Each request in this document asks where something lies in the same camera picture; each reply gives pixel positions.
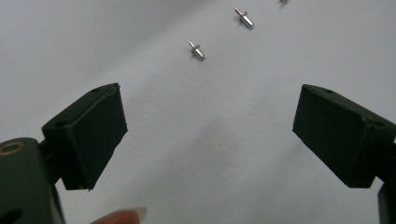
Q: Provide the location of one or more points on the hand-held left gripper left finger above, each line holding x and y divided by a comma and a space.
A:
90, 133

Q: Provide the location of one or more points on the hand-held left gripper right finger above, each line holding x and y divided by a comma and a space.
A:
339, 133

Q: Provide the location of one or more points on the small metal shelf pin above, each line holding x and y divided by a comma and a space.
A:
246, 19
283, 1
197, 52

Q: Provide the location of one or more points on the white table sheet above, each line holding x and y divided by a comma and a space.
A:
202, 140

